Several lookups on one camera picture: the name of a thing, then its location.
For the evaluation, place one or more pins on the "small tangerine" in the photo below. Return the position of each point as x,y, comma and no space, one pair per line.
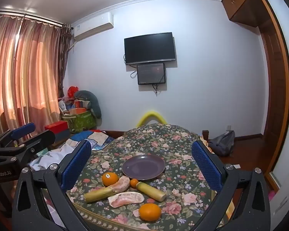
134,183

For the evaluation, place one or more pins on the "patchwork quilt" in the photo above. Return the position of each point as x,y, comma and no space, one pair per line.
96,137

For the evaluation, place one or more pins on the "grey plush pillow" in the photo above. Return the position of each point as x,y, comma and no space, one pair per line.
92,101

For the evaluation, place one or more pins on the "white cloth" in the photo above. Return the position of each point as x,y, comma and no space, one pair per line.
53,156

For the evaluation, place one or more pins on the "large plain orange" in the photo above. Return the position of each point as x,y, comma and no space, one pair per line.
150,212

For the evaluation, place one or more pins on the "pink curtain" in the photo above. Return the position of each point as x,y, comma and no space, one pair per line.
26,72

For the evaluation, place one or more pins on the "small black wall monitor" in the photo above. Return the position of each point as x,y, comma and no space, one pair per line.
151,73

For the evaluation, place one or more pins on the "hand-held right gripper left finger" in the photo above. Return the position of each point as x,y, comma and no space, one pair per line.
77,163

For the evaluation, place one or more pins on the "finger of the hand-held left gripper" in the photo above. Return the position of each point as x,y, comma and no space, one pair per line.
24,128
38,140

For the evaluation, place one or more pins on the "wooden overhead cabinet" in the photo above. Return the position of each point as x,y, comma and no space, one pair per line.
240,4

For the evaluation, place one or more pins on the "yellow-green banana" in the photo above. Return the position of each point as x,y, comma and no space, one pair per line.
150,191

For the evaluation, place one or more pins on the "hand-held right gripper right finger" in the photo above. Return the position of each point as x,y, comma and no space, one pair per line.
207,166

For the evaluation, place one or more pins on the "black wall television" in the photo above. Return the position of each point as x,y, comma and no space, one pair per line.
149,48

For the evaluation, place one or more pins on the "wooden door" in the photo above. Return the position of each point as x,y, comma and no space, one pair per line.
275,81

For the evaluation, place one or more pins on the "purple plate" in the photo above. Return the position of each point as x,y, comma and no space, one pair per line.
143,167

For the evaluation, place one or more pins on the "floral blanket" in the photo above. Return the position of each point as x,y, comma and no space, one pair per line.
183,173

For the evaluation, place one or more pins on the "red box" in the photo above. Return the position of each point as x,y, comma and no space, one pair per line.
56,127

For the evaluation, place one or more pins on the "orange with sticker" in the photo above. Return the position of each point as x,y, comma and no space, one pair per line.
110,179

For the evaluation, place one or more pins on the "peeled pomelo segment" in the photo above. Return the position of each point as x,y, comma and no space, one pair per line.
126,198
122,184

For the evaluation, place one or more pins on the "white air conditioner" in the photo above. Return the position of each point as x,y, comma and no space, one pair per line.
92,26

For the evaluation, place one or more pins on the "grey backpack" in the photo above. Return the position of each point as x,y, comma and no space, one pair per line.
222,143

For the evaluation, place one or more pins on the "red bag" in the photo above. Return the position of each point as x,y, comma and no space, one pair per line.
72,91

